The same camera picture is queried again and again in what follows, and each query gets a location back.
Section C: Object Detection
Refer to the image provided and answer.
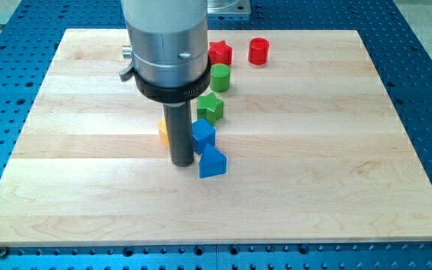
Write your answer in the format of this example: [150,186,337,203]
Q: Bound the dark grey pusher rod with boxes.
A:
[163,101,194,167]

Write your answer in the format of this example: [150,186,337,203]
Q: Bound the red star block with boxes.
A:
[208,40,233,65]

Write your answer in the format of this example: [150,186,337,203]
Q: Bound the green star block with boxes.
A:
[196,93,224,127]

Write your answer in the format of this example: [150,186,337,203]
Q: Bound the red cylinder block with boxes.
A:
[248,37,270,65]

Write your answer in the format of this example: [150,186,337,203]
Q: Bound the blue triangle block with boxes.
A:
[199,144,227,179]

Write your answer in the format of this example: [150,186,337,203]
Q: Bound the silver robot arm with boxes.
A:
[120,0,211,167]

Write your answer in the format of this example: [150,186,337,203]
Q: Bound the yellow block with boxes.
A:
[157,118,170,148]

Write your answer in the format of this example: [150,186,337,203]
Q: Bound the black mounting ring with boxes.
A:
[132,60,212,104]

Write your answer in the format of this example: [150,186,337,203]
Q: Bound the light wooden board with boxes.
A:
[0,29,432,247]

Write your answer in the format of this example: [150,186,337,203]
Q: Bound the blue cube block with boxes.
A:
[192,118,216,155]

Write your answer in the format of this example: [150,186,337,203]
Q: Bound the green cylinder block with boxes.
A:
[210,64,230,92]

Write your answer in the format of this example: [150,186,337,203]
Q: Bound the metal base plate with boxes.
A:
[207,0,251,14]

